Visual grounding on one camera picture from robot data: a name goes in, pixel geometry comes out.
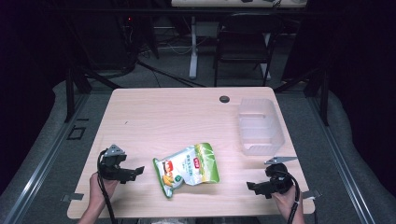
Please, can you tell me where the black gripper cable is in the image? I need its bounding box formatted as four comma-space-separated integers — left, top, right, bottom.
273, 169, 302, 224
96, 148, 119, 224

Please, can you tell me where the clear plastic container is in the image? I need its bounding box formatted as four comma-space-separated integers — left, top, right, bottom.
237, 98, 286, 157

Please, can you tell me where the black floor cable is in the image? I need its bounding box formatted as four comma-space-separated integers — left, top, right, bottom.
135, 60, 207, 89

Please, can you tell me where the green and white snack bag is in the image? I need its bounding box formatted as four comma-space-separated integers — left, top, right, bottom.
151, 142, 221, 200

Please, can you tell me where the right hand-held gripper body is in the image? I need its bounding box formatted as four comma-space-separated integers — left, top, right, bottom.
263, 156, 299, 196

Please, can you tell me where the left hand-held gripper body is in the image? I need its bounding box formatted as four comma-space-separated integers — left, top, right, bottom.
97, 144, 137, 185

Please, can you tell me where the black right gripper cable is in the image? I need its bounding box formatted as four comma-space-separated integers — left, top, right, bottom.
273, 169, 302, 224

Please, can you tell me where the white desk leg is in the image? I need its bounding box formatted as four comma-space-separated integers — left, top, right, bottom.
189, 15, 201, 80

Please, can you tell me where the person's left hand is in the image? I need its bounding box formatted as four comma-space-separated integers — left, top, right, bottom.
89, 172, 120, 207

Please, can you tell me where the black metal stand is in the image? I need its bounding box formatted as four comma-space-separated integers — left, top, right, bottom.
64, 64, 123, 124
273, 67, 331, 127

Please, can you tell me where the aluminium floor rail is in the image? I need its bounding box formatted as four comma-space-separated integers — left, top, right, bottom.
306, 92, 378, 224
0, 92, 92, 224

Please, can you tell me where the black chair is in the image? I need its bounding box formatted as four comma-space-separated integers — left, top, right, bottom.
212, 12, 276, 88

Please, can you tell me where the grey tape tab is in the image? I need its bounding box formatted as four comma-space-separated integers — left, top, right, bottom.
61, 192, 85, 203
301, 189, 323, 201

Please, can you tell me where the person's right hand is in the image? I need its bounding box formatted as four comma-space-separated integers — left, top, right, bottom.
271, 184, 297, 214

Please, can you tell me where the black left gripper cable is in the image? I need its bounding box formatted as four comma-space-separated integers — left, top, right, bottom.
96, 148, 119, 224

